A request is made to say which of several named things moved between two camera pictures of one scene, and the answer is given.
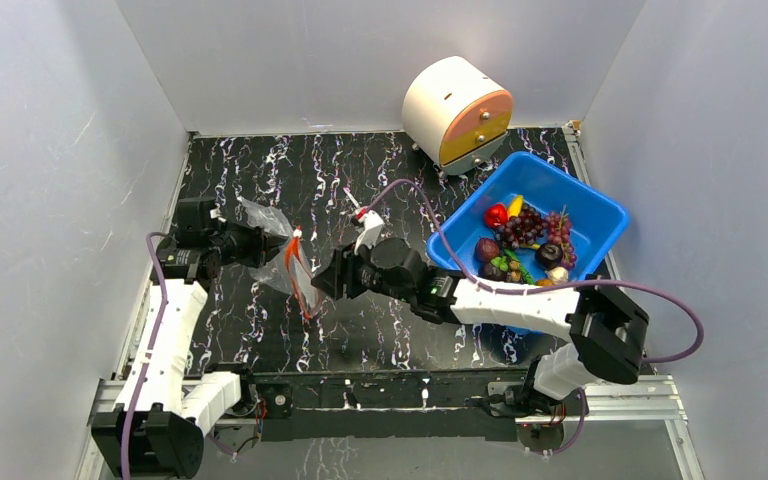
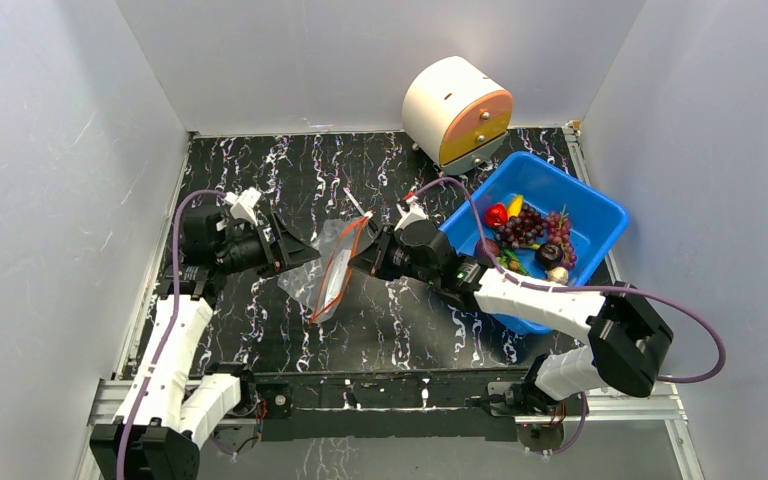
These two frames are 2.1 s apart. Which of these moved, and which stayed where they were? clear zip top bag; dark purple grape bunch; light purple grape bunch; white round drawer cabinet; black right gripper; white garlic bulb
Moved: clear zip top bag; black right gripper
Stayed: light purple grape bunch; white garlic bulb; dark purple grape bunch; white round drawer cabinet
